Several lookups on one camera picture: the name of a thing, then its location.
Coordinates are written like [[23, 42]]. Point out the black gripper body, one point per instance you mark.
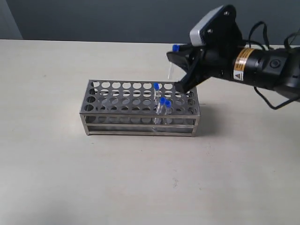
[[220, 54]]

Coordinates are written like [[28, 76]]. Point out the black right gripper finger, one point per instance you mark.
[[183, 58]]

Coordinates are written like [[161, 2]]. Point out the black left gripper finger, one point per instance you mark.
[[195, 73]]

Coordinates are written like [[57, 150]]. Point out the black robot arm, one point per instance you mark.
[[273, 69]]

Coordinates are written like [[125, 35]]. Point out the stainless steel tube rack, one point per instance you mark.
[[129, 108]]

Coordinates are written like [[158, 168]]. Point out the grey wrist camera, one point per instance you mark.
[[215, 26]]

